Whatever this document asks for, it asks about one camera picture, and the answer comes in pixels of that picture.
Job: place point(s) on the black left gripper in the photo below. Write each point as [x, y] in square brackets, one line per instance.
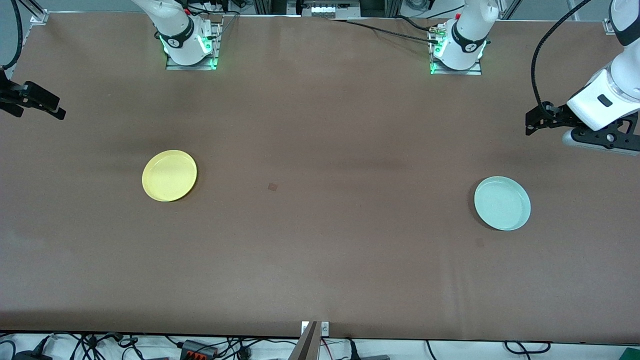
[556, 116]

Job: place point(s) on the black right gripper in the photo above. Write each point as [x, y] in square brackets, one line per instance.
[11, 95]

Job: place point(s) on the pale green round plate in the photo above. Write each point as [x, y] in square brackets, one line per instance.
[502, 203]

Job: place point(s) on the yellow round plate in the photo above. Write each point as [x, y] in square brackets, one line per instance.
[169, 175]

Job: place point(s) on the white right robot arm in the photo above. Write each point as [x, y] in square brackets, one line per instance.
[175, 25]

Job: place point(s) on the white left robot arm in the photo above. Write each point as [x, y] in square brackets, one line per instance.
[467, 35]

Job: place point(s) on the green board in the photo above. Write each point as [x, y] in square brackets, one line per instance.
[631, 354]

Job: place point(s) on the black power strip red switches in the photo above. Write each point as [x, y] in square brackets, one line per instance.
[198, 349]

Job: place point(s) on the silver table corner bracket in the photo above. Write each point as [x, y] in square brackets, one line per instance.
[609, 26]
[39, 17]

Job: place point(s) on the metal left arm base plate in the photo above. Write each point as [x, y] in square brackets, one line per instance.
[455, 71]

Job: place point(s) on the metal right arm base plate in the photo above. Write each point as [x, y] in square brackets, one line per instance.
[192, 66]

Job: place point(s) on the aluminium frame with connector block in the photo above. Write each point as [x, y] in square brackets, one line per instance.
[330, 7]

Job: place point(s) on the white metal bracket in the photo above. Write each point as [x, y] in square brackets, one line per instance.
[325, 328]

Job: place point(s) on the wooden post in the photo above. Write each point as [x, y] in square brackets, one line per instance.
[306, 347]

